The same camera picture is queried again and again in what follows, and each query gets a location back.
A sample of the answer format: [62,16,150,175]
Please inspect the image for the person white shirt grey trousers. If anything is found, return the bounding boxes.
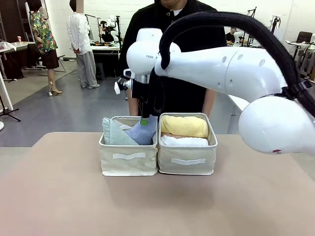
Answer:
[65,0,100,89]

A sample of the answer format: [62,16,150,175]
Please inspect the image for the seated person in black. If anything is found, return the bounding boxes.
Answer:
[225,27,237,46]

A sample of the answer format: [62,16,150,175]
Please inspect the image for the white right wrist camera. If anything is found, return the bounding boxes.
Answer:
[114,80,134,95]

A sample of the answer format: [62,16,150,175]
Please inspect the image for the background desk with laptop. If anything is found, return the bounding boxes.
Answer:
[285,31,315,80]

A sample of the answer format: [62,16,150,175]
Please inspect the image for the white background table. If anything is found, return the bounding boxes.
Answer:
[0,41,36,111]

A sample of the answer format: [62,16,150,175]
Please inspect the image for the person in black shirt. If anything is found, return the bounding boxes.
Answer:
[118,0,227,116]

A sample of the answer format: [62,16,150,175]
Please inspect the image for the background work table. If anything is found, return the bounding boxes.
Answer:
[91,41,122,72]

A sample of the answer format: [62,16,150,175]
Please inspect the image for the black tripod stand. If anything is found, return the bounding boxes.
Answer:
[0,95,22,122]

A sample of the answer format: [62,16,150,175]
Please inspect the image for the cream fabric storage bin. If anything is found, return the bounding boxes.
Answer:
[157,112,219,176]
[98,115,158,177]

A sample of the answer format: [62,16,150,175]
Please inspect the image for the yellow towel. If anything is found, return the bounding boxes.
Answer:
[161,115,209,139]

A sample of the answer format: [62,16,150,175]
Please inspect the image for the person's left forearm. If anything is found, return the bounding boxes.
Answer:
[202,88,216,117]

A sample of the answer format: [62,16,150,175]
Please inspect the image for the mannequin in floral shirt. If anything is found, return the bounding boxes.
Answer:
[26,0,63,96]

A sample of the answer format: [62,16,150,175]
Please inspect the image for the black stool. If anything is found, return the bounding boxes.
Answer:
[94,62,107,81]

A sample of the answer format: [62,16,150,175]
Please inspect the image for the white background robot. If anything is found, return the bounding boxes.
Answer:
[99,14,122,43]

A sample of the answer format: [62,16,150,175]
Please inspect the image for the person's right forearm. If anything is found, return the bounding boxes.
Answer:
[127,89,139,117]

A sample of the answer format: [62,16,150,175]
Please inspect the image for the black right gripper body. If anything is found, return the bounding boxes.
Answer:
[132,82,152,116]

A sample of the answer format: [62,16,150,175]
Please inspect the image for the black corrugated cable sleeve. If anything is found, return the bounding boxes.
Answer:
[158,11,315,114]

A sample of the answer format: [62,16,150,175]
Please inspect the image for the mint green towel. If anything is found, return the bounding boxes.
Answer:
[102,117,140,146]

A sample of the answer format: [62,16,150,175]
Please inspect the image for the white towel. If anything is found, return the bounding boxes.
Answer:
[160,136,209,148]

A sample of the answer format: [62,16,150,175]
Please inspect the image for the blue triangle towel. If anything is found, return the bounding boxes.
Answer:
[124,115,158,146]

